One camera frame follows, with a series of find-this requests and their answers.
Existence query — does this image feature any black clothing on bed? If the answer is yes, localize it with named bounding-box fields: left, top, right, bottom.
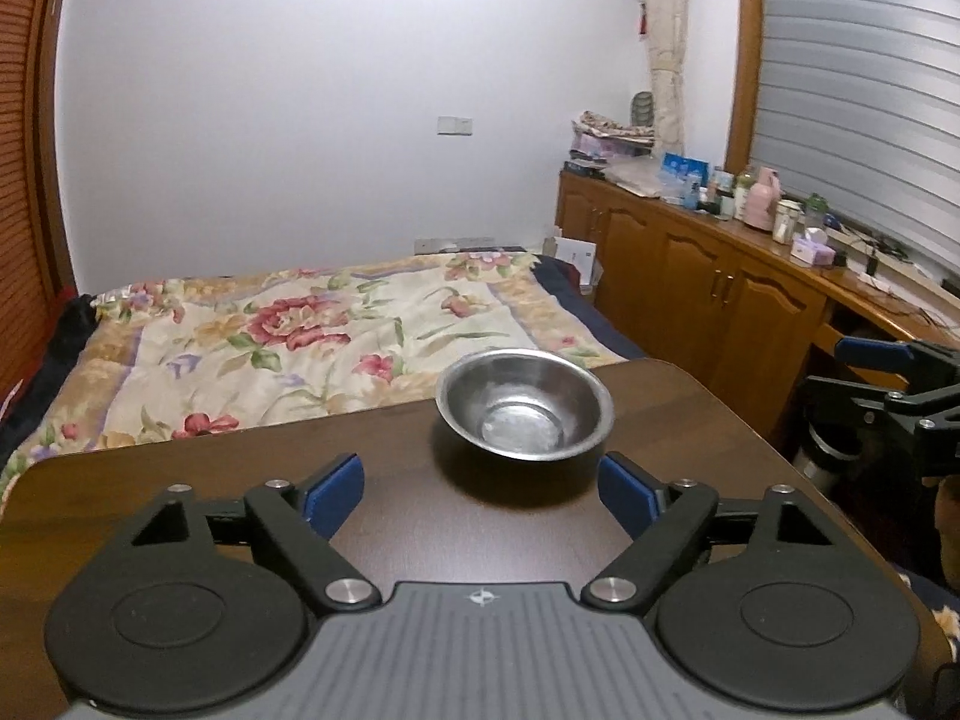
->
left=44, top=294, right=99, bottom=366

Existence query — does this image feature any pile of folded cloths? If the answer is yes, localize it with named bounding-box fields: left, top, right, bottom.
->
left=566, top=110, right=654, bottom=174

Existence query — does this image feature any blue box on cabinet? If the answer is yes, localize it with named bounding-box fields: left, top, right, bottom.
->
left=661, top=151, right=709, bottom=185

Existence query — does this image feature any steel bowl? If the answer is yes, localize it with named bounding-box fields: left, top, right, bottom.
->
left=434, top=348, right=615, bottom=463

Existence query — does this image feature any wooden louvered wardrobe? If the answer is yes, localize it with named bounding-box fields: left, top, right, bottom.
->
left=2, top=0, right=75, bottom=395

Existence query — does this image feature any white wall switch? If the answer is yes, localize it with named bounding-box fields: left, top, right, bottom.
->
left=436, top=115, right=473, bottom=137

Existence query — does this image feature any floral bed quilt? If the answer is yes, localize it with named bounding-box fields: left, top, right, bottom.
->
left=2, top=250, right=641, bottom=493

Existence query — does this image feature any cream curtain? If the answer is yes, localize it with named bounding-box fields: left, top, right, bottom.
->
left=644, top=0, right=688, bottom=153

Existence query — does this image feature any grey window blind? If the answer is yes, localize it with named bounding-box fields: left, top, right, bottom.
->
left=752, top=0, right=958, bottom=268

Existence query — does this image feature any wooden sideboard cabinet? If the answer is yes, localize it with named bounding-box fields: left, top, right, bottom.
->
left=555, top=171, right=958, bottom=442

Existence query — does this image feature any person right hand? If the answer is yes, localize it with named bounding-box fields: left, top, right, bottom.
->
left=929, top=475, right=960, bottom=550

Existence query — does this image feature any white paper bag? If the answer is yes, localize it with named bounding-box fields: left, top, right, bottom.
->
left=542, top=236, right=597, bottom=289

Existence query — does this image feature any pink tissue box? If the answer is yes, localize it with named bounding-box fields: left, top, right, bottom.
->
left=791, top=236, right=835, bottom=266

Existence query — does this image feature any pink thermos bottle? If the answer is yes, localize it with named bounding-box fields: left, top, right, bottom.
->
left=743, top=167, right=781, bottom=232

